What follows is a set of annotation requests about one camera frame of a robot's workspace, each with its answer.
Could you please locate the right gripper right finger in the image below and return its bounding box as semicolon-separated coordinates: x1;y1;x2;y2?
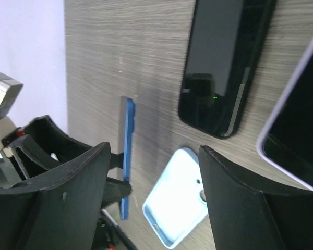
198;145;313;249

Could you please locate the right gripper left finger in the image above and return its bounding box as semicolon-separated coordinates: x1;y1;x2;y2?
0;142;111;249

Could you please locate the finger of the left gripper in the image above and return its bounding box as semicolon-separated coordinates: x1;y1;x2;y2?
23;114;126;170
13;135;131;208

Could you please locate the light blue phone case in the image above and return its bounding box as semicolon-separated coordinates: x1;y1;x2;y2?
142;147;208;249

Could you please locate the dark blue phone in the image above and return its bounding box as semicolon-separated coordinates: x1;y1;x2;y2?
119;96;137;221

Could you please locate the black smartphone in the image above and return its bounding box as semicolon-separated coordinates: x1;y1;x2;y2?
262;36;313;188
181;0;272;136

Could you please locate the black phone case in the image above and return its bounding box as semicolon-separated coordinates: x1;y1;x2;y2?
177;0;277;140

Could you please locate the lavender phone case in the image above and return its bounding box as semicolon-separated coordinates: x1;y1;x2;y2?
257;20;313;193

